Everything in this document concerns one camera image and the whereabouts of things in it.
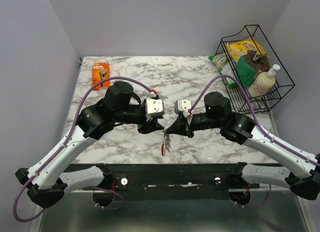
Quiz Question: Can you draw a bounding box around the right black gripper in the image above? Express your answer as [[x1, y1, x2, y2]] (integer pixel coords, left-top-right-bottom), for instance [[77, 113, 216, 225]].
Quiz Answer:
[[165, 112, 222, 138]]

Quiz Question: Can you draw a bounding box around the red white keyring carabiner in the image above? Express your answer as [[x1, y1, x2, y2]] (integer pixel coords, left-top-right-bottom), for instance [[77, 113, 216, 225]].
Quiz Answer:
[[161, 130, 171, 156]]

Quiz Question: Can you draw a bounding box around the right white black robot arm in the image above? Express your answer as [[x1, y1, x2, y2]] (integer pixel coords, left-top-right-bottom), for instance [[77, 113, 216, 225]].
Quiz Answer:
[[166, 92, 320, 200]]

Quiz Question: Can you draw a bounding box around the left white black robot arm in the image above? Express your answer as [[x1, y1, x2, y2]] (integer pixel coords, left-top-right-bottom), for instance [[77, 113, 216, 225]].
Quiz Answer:
[[15, 81, 165, 208]]

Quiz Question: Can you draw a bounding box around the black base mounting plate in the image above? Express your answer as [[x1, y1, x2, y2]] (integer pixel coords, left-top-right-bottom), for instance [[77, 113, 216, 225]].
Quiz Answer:
[[82, 163, 273, 201]]

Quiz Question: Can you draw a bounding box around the orange razor box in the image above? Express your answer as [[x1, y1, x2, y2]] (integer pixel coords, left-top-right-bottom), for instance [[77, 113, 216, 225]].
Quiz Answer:
[[92, 62, 110, 91]]

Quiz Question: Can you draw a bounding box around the green white snack bag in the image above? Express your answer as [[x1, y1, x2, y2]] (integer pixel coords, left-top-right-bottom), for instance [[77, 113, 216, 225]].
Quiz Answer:
[[208, 53, 235, 78]]

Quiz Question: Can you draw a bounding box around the yellow chips bag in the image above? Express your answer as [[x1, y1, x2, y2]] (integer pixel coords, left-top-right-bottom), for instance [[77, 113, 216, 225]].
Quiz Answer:
[[225, 38, 268, 63]]

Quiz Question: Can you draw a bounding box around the cream lotion pump bottle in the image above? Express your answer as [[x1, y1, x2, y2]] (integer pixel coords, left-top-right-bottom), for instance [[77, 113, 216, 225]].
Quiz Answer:
[[248, 64, 281, 98]]

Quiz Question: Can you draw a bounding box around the brown crumpled cloth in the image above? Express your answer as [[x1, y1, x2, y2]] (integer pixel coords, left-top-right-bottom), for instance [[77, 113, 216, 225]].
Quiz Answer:
[[243, 50, 270, 72]]

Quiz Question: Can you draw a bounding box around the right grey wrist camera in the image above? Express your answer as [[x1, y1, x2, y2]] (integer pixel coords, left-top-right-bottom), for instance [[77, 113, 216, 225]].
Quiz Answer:
[[174, 99, 192, 115]]

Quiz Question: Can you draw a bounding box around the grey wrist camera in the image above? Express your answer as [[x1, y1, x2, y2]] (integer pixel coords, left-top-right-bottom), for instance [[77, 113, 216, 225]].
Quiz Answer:
[[174, 99, 192, 115], [145, 98, 165, 117]]

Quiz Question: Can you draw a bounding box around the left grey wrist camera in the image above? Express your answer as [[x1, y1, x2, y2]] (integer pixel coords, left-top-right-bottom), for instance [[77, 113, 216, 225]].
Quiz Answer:
[[145, 98, 165, 117]]

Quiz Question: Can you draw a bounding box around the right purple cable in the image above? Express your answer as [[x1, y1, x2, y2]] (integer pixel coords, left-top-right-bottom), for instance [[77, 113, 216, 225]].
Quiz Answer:
[[188, 74, 320, 209]]

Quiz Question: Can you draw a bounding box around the purple cable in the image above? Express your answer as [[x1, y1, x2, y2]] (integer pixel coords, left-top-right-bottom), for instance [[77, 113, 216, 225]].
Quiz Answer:
[[188, 74, 320, 209], [12, 77, 157, 222]]

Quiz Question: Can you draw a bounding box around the black wire basket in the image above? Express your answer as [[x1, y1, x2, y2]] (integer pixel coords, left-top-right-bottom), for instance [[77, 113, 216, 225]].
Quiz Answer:
[[215, 25, 295, 113]]

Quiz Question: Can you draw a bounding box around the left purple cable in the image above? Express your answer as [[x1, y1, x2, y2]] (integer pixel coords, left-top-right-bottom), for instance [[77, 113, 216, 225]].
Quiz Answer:
[[12, 77, 157, 222]]

